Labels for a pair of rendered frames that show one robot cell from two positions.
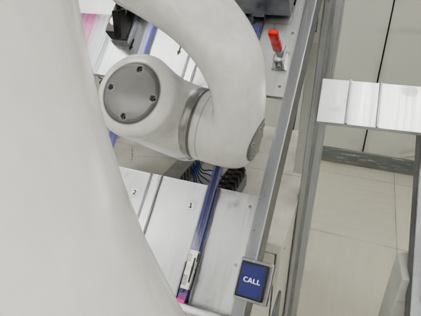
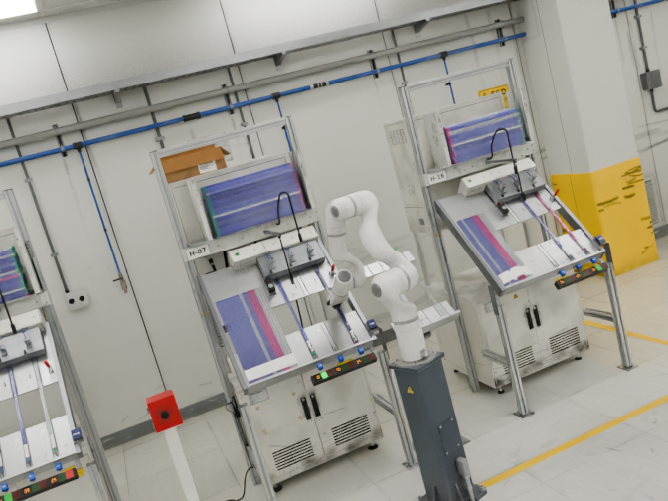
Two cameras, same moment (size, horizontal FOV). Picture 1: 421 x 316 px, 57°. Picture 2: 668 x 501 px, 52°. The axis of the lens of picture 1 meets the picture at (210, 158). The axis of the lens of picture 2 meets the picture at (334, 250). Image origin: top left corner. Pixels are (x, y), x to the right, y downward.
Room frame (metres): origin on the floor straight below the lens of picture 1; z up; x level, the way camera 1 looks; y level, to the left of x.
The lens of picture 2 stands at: (-2.09, 2.08, 1.76)
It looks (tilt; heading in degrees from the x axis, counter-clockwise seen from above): 10 degrees down; 321
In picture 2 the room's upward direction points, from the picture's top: 15 degrees counter-clockwise
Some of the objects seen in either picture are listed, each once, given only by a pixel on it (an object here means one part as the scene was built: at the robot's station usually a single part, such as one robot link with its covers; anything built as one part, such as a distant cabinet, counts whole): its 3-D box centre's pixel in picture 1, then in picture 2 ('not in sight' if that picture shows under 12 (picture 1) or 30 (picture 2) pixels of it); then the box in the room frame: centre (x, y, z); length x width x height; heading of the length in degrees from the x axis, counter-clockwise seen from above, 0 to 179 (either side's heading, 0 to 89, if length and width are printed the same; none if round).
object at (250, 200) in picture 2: not in sight; (253, 199); (0.97, 0.03, 1.52); 0.51 x 0.13 x 0.27; 68
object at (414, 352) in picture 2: not in sight; (411, 339); (0.01, 0.08, 0.79); 0.19 x 0.19 x 0.18
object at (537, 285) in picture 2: not in sight; (512, 273); (0.39, -1.25, 0.65); 1.01 x 0.73 x 1.29; 158
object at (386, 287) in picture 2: not in sight; (394, 296); (0.01, 0.11, 1.00); 0.19 x 0.12 x 0.24; 86
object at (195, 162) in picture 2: not in sight; (209, 154); (1.29, 0.03, 1.82); 0.68 x 0.30 x 0.20; 68
